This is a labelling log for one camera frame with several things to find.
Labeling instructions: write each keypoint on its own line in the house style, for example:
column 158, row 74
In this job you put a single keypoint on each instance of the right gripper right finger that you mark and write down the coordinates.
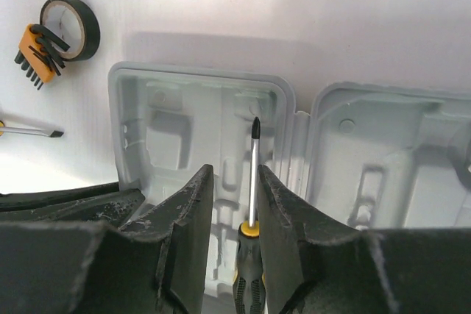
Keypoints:
column 316, row 264

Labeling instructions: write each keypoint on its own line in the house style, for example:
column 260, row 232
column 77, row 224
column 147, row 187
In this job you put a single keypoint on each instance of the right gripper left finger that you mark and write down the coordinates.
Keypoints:
column 154, row 263

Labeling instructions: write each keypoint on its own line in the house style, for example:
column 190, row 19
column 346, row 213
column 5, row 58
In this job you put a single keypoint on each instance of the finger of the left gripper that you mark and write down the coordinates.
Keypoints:
column 95, row 203

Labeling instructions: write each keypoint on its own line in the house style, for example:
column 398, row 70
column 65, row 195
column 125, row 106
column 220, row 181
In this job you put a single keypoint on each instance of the black yellow screwdriver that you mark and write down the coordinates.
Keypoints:
column 248, row 285
column 43, row 130

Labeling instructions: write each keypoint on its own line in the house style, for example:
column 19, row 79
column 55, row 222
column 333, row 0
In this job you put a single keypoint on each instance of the grey plastic tool case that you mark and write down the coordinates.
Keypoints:
column 370, row 156

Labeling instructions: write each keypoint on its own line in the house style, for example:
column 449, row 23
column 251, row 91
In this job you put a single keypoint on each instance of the black electrical tape roll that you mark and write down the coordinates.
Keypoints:
column 74, row 22

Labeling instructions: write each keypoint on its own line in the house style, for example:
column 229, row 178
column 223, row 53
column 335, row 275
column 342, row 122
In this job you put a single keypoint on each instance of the hex key set orange holder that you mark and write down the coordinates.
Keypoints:
column 39, row 54

